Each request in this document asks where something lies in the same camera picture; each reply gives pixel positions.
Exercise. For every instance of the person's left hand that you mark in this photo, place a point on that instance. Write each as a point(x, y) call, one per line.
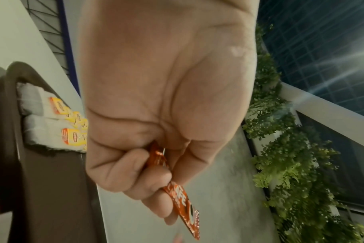
point(170, 71)

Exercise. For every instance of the person's right hand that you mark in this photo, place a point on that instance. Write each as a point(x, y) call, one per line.
point(179, 239)

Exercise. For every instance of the red coffee stick sachet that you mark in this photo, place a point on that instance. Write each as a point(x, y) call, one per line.
point(185, 206)

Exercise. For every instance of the brown plastic tray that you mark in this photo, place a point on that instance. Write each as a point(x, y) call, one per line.
point(50, 189)

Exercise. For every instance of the green hedge plants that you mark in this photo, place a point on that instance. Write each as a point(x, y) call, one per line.
point(290, 166)

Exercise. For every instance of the glass grid building facade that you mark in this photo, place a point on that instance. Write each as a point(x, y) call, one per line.
point(320, 47)

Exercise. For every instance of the white slanted beam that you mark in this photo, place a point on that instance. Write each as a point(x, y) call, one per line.
point(326, 111)

